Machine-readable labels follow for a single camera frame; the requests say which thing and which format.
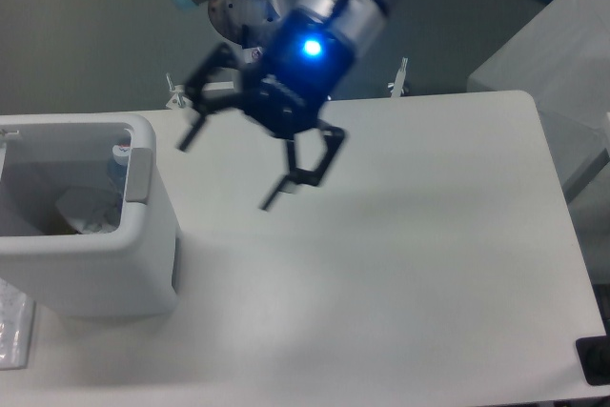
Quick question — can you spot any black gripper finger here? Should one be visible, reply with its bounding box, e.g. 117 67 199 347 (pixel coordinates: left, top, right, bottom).
259 123 347 211
176 42 247 152

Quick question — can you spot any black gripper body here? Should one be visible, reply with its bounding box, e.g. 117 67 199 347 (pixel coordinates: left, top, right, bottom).
241 10 355 138

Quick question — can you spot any crushed clear plastic bottle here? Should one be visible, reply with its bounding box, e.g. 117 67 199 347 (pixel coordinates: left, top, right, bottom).
107 142 132 226

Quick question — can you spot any white plastic wrapper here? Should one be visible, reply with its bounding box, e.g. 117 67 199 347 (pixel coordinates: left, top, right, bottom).
55 187 121 234

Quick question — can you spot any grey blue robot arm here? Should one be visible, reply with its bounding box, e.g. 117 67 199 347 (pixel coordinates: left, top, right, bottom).
173 0 397 193

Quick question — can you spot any white trash can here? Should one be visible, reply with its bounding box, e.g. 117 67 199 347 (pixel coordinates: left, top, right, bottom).
1 112 180 317

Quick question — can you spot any white far right clamp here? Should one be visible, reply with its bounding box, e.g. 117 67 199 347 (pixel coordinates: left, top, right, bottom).
387 57 410 98

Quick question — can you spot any white covered side table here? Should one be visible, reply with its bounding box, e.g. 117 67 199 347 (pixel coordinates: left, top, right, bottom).
467 0 609 201

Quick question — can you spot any black device at table edge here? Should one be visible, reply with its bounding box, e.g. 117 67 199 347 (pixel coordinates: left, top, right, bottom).
576 336 609 386

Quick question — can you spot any white left base bracket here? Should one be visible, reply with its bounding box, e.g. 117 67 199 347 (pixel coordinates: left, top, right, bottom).
164 71 244 111

